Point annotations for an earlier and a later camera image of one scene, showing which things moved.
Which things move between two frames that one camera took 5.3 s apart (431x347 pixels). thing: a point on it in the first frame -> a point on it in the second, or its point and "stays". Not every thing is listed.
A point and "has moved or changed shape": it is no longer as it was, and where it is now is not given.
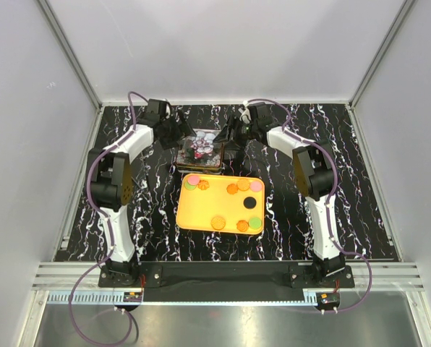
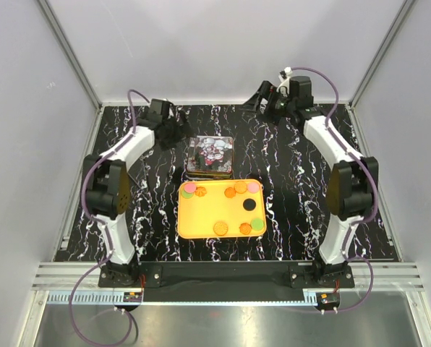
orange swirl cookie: [203, 184] -> [200, 191]
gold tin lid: [202, 150] has moved or changed shape
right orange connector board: [327, 300] stays
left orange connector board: [132, 297] stays
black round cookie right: [249, 202] stays
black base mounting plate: [228, 275] stays
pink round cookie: [194, 179] -> [189, 187]
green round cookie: [190, 186] -> [187, 195]
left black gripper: [184, 129] stays
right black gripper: [224, 134] -> [265, 92]
